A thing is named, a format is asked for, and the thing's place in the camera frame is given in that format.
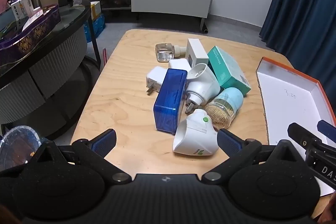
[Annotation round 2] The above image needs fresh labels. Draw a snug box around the blue carton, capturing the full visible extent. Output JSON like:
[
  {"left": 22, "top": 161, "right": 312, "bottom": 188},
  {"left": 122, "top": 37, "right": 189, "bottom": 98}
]
[{"left": 84, "top": 14, "right": 106, "bottom": 42}]

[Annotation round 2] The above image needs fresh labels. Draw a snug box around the white cardboard box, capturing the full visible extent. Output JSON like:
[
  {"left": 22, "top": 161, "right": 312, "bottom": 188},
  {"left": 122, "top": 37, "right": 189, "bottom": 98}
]
[{"left": 187, "top": 38, "right": 210, "bottom": 68}]

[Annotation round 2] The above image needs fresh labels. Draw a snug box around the teal cardboard box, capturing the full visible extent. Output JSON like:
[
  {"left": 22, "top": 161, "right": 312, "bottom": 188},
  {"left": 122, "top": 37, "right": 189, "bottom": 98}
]
[{"left": 207, "top": 46, "right": 252, "bottom": 96}]

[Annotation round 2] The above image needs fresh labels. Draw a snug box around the white cabinet drawer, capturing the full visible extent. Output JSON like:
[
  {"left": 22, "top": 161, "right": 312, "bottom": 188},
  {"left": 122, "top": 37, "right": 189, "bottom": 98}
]
[{"left": 131, "top": 0, "right": 213, "bottom": 20}]

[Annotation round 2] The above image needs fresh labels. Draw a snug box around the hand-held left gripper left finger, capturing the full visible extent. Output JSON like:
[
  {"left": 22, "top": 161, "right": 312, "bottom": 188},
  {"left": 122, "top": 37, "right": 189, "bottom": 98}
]
[{"left": 33, "top": 129, "right": 132, "bottom": 185}]

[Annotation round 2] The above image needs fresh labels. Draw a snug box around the orange cardboard box lid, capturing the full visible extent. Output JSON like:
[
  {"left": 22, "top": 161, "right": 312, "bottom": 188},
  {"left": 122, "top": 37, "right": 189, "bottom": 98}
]
[{"left": 256, "top": 57, "right": 336, "bottom": 198}]

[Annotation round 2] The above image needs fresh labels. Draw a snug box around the blue translucent plastic box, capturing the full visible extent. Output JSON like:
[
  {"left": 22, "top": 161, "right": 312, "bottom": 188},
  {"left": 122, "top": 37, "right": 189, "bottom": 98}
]
[{"left": 154, "top": 68, "right": 188, "bottom": 134}]

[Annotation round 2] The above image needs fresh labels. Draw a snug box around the white vaporizer with green dot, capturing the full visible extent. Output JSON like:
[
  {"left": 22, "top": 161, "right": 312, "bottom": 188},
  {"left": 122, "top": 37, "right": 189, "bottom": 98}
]
[{"left": 173, "top": 109, "right": 219, "bottom": 157}]

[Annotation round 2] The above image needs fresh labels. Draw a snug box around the white printed carton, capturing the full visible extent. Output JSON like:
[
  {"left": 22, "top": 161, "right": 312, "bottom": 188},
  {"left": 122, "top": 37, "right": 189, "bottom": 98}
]
[{"left": 10, "top": 0, "right": 34, "bottom": 21}]

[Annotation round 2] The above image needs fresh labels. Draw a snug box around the dark blue curtain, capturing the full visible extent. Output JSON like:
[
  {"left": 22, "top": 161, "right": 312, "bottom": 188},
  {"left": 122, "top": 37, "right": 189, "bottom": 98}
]
[{"left": 260, "top": 0, "right": 336, "bottom": 109}]

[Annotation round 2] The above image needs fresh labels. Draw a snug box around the white square charger with prongs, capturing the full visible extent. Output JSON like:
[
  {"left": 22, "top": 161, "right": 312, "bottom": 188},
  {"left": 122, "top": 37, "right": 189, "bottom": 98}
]
[{"left": 146, "top": 66, "right": 168, "bottom": 95}]

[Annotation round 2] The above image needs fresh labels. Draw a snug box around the toothpick jar with blue lid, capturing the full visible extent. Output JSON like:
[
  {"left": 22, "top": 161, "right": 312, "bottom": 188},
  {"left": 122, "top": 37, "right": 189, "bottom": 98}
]
[{"left": 205, "top": 87, "right": 244, "bottom": 130}]

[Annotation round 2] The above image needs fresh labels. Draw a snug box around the purple patterned gift box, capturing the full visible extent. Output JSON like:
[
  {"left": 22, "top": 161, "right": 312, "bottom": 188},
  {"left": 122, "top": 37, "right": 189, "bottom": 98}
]
[{"left": 0, "top": 4, "right": 61, "bottom": 67}]

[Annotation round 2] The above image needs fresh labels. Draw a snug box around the white round plug-in vaporizer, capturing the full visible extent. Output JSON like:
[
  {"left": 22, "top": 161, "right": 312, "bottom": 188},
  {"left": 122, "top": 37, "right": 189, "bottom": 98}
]
[{"left": 185, "top": 63, "right": 221, "bottom": 113}]

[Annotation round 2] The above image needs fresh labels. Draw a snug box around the white square adapter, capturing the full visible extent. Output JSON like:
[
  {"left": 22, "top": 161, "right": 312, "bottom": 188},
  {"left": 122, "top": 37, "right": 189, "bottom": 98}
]
[{"left": 169, "top": 59, "right": 192, "bottom": 73}]

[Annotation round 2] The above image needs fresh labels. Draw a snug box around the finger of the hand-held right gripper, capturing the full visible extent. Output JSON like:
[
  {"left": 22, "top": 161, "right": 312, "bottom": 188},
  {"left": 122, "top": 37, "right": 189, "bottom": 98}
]
[
  {"left": 317, "top": 120, "right": 336, "bottom": 136},
  {"left": 287, "top": 122, "right": 336, "bottom": 154}
]

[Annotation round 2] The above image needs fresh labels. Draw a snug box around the black round counter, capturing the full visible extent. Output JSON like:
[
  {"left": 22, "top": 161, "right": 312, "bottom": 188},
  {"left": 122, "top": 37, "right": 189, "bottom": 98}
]
[{"left": 0, "top": 0, "right": 101, "bottom": 140}]

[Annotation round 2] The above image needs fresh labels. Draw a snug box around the clear glass liquid bottle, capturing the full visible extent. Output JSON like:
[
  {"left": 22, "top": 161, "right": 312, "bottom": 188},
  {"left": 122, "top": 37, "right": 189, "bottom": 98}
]
[{"left": 155, "top": 43, "right": 187, "bottom": 63}]

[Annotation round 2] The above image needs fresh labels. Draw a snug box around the clear plastic bowl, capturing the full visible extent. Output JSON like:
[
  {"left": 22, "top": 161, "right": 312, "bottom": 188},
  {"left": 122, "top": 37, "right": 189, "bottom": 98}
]
[{"left": 0, "top": 126, "right": 49, "bottom": 172}]

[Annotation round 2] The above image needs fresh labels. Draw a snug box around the white and yellow box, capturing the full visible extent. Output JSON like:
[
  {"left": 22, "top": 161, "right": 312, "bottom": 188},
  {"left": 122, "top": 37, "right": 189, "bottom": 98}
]
[{"left": 91, "top": 1, "right": 101, "bottom": 21}]

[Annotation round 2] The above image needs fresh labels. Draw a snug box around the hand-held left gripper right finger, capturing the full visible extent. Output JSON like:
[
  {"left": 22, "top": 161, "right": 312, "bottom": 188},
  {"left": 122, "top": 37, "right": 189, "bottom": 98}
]
[{"left": 202, "top": 129, "right": 302, "bottom": 185}]

